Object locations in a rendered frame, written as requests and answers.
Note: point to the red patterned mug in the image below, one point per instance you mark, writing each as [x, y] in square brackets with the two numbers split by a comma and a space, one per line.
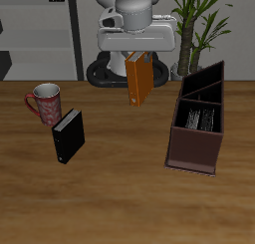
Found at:
[48, 105]

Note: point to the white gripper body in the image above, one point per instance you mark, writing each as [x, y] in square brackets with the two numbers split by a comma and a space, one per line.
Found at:
[132, 40]

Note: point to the black white striped book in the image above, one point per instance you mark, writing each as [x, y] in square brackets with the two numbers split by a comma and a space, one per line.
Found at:
[193, 119]
[207, 120]

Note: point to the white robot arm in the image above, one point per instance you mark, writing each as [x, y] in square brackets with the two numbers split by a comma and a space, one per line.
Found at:
[132, 9]

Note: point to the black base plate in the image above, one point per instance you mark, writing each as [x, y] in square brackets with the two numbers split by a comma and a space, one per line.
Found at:
[94, 76]

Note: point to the green pot plant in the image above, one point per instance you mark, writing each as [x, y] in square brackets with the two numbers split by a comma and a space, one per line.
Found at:
[186, 39]

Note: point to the orange book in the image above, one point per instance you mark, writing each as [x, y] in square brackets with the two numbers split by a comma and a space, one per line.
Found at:
[141, 82]

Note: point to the grey shelf unit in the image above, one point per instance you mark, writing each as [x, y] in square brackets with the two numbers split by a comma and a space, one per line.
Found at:
[36, 32]

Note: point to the dark brown desk caddy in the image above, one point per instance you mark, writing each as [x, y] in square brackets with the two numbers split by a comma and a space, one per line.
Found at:
[194, 148]

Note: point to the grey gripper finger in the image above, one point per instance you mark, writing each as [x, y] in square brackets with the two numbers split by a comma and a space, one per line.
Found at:
[148, 57]

